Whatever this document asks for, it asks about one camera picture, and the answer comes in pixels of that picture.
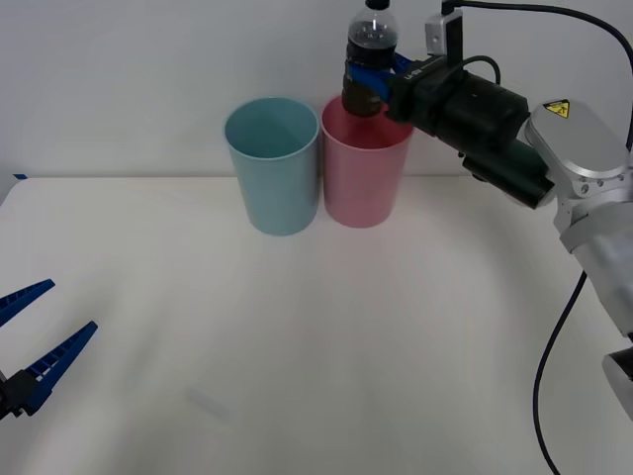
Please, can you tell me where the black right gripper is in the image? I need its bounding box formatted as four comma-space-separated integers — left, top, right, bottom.
343, 50, 467, 135

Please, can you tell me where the pale blue plastic bin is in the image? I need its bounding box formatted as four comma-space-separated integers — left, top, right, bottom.
223, 97, 319, 238

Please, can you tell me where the pink plastic bin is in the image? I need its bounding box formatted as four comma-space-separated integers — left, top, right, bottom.
319, 93, 414, 230

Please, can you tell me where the small dark drink bottle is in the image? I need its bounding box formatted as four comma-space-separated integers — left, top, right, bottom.
339, 0, 399, 119

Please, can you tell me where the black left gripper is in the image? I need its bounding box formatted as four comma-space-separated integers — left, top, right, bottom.
0, 279, 99, 422

